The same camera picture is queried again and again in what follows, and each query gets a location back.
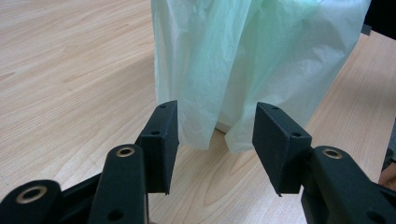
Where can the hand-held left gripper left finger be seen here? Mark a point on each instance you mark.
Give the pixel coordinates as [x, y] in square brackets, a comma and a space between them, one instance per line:
[160, 149]

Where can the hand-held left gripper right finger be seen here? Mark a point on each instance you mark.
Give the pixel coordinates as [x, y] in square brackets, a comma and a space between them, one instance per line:
[280, 149]

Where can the green plastic bag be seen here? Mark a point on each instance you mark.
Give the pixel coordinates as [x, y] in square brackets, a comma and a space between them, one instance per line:
[249, 62]

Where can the grey tape piece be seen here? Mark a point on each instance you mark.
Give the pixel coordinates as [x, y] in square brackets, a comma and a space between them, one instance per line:
[366, 29]

